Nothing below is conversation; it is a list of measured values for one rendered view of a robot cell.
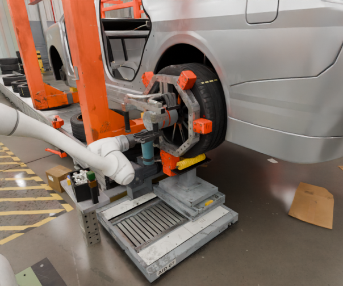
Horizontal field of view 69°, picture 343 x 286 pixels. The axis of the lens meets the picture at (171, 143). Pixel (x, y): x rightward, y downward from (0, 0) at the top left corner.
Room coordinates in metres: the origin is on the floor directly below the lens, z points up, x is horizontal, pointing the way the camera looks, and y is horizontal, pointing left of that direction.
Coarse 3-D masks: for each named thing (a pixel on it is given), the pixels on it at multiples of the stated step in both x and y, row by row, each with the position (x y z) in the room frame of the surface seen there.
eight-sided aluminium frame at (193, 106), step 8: (152, 80) 1.73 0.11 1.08; (160, 80) 1.67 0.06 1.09; (168, 80) 1.60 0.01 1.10; (176, 80) 1.54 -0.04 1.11; (152, 88) 1.76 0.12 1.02; (176, 88) 1.54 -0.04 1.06; (184, 96) 1.50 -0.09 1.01; (192, 96) 1.49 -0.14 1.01; (192, 104) 1.44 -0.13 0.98; (192, 112) 1.43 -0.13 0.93; (192, 120) 1.43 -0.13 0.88; (192, 128) 1.43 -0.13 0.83; (160, 136) 1.77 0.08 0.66; (192, 136) 1.43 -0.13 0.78; (160, 144) 1.70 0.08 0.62; (168, 144) 1.69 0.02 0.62; (184, 144) 1.49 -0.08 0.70; (192, 144) 1.45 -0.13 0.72; (168, 152) 1.62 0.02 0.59; (176, 152) 1.55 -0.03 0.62; (184, 152) 1.55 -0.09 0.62
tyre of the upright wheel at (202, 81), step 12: (168, 72) 1.73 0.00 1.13; (180, 72) 1.64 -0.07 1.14; (204, 72) 1.63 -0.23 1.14; (204, 84) 1.53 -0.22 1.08; (216, 84) 1.58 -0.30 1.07; (204, 96) 1.47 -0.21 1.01; (216, 96) 1.52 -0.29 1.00; (204, 108) 1.46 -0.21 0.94; (216, 108) 1.48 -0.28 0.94; (216, 120) 1.47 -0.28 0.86; (216, 132) 1.48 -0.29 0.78; (204, 144) 1.47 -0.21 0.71; (216, 144) 1.57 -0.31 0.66; (180, 156) 1.65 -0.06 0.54; (192, 156) 1.55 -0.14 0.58
